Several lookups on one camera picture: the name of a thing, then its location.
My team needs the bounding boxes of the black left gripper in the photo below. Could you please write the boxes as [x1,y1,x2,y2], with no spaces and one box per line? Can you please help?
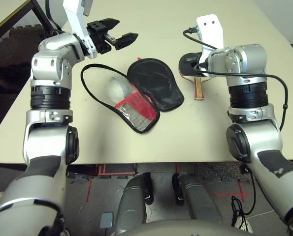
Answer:
[87,18,139,55]

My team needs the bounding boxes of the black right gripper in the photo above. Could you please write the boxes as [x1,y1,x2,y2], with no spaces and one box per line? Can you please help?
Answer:
[184,56,201,72]

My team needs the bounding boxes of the red black paddle case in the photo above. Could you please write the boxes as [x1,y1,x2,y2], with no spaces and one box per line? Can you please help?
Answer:
[80,58,185,135]

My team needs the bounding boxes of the white ball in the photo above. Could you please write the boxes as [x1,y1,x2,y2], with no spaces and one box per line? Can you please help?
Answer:
[106,76,133,104]

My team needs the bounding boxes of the dark foam puzzle mats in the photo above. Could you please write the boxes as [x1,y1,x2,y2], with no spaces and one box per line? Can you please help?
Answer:
[0,24,47,74]

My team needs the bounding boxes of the black-framed wooden side table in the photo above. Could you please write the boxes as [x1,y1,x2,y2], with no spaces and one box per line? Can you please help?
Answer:
[0,0,53,50]

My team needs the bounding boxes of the grey cloth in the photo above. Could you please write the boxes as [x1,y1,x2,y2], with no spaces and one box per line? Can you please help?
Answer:
[172,173,223,224]

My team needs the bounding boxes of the silver robot left leg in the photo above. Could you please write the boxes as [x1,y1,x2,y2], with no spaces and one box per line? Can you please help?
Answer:
[114,172,154,236]

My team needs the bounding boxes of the grey robot torso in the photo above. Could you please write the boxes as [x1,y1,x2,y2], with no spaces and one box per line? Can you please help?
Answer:
[121,219,255,236]

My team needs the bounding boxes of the grey floor pedal box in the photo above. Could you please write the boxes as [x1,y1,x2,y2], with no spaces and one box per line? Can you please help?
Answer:
[99,211,114,229]

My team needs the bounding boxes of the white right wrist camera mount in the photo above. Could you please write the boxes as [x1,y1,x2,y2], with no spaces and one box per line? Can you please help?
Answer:
[195,14,226,77]

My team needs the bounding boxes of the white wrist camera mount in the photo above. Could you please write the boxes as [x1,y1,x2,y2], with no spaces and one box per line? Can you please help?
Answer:
[61,0,98,59]
[195,14,226,77]

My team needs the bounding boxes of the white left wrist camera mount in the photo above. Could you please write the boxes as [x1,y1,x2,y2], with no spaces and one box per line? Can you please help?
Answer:
[61,0,98,59]

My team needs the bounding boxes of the black left wrist camera cable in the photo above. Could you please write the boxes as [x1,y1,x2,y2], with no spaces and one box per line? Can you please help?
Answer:
[44,0,63,36]

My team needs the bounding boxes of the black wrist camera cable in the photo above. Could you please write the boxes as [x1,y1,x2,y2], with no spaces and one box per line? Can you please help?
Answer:
[182,27,289,131]
[44,0,63,36]

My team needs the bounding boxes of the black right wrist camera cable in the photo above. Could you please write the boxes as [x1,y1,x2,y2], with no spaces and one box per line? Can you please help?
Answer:
[182,27,289,131]

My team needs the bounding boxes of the black cable hanging to floor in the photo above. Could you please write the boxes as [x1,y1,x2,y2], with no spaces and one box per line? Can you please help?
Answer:
[230,164,258,232]

